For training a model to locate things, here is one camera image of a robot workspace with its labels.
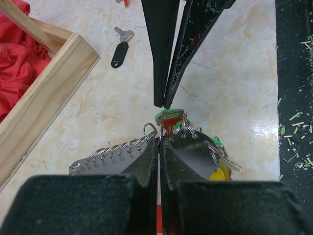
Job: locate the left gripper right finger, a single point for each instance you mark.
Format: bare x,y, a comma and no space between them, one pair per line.
192,205

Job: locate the key with yellow tag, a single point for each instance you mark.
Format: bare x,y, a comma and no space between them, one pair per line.
221,159

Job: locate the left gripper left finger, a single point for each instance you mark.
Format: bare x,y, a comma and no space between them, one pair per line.
124,203

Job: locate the key with black tag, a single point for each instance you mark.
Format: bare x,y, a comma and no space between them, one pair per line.
122,48

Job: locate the key with red handle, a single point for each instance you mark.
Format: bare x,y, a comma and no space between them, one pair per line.
126,2

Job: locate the grey key organiser plate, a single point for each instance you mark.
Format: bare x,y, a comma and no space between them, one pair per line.
182,155

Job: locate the key with green tag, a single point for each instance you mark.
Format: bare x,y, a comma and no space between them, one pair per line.
168,114

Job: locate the wooden clothes rack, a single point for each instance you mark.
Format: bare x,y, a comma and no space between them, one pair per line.
73,59

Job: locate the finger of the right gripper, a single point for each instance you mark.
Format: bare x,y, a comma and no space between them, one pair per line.
198,18
160,17

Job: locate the red crumpled cloth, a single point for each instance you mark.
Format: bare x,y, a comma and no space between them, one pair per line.
22,60

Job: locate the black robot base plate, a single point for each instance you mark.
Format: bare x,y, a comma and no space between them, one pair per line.
294,36

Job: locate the key with red tag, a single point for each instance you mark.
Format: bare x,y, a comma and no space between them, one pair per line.
170,125

